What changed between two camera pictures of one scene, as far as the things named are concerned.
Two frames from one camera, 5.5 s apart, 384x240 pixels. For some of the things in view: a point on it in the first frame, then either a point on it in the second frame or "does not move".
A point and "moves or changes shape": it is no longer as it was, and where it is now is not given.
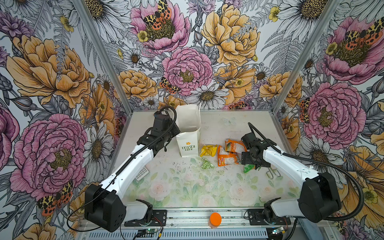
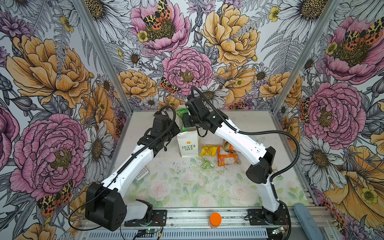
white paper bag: (189, 121) does not move
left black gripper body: (174, 131) does not move
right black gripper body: (249, 159) to (191, 120)
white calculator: (144, 172) does not move
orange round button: (215, 219) does not move
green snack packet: (247, 167) moves or changes shape
